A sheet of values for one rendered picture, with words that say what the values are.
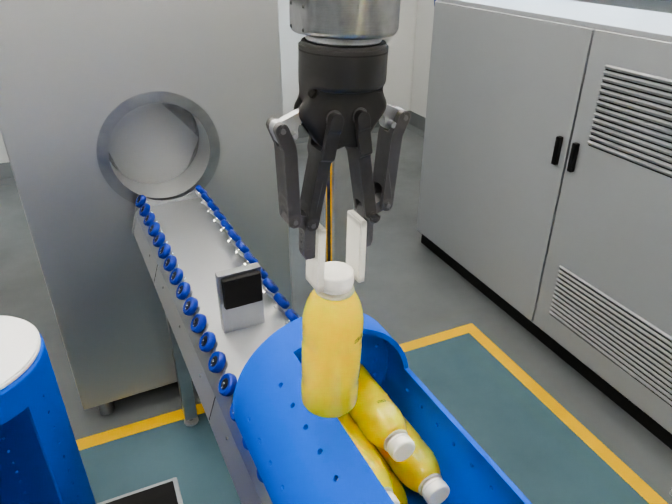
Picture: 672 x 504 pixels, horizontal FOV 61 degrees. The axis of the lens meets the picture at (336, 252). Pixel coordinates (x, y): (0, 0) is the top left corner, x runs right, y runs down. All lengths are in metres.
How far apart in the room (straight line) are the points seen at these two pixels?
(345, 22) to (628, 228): 2.02
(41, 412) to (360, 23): 1.03
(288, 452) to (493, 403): 1.88
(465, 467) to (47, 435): 0.83
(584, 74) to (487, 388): 1.35
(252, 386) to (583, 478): 1.74
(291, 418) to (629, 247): 1.83
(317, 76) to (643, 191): 1.93
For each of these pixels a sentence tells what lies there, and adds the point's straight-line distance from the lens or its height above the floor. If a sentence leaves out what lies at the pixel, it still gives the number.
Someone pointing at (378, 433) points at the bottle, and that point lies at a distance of 0.86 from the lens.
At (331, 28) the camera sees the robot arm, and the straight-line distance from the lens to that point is 0.46.
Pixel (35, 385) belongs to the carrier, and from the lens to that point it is 1.25.
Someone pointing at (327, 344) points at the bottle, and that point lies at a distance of 0.59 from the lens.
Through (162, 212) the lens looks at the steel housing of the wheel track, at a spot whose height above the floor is 0.93.
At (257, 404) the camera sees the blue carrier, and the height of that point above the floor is 1.16.
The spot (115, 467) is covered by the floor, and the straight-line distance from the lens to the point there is 2.41.
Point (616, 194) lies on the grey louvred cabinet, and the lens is 2.39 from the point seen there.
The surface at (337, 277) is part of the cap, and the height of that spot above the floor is 1.44.
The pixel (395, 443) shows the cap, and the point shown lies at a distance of 0.85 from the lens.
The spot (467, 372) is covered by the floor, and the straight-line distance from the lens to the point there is 2.69.
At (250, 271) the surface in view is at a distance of 1.29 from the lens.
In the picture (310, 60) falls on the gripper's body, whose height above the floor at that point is 1.65.
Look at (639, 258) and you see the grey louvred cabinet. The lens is 2.38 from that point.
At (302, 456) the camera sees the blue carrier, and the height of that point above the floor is 1.18.
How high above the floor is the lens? 1.74
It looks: 29 degrees down
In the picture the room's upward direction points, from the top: straight up
